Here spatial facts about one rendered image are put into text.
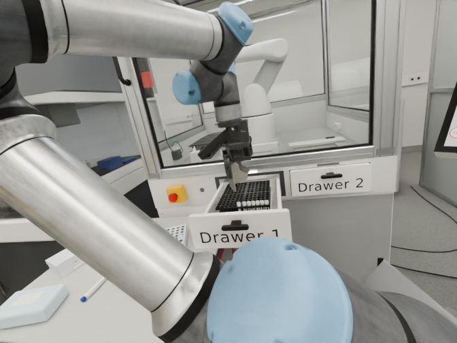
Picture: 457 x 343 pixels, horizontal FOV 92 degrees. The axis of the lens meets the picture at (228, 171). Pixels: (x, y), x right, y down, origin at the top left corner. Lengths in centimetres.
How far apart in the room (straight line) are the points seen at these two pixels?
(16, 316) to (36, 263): 67
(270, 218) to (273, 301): 44
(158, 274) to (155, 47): 30
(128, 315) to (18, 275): 104
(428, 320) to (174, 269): 27
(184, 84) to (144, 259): 37
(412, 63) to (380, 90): 356
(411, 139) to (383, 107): 370
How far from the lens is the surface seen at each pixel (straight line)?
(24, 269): 160
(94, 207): 29
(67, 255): 99
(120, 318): 71
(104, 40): 33
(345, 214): 103
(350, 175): 95
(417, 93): 455
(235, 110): 62
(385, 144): 98
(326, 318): 20
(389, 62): 95
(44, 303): 83
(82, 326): 75
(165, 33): 37
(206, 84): 52
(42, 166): 32
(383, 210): 107
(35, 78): 125
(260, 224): 63
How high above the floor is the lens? 122
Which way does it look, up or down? 17 degrees down
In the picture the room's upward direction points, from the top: 10 degrees counter-clockwise
